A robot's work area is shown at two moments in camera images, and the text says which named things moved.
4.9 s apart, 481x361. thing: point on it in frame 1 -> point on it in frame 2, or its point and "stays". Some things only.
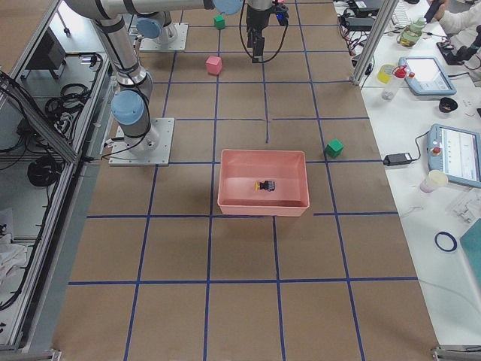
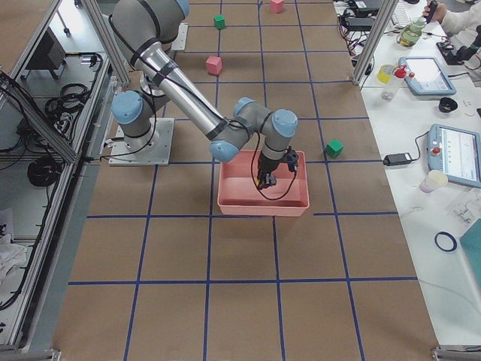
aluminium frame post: x=377 y=31 stays
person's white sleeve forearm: x=461 y=27 stays
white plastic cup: x=435 y=179 stays
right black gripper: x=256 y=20 -> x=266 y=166
